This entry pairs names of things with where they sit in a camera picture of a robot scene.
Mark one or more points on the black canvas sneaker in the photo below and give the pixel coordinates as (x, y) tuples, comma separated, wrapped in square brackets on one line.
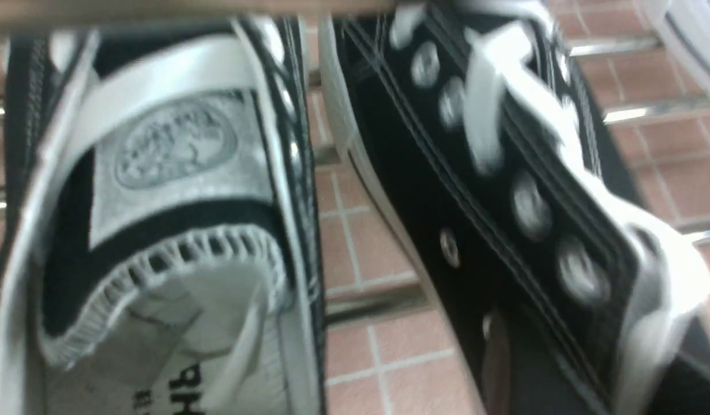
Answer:
[(475, 136), (162, 249)]

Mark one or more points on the steel shoe rack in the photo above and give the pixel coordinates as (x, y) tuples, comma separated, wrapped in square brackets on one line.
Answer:
[(409, 299)]

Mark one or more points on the pink checkered tablecloth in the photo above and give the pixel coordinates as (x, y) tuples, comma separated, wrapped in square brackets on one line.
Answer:
[(377, 235)]

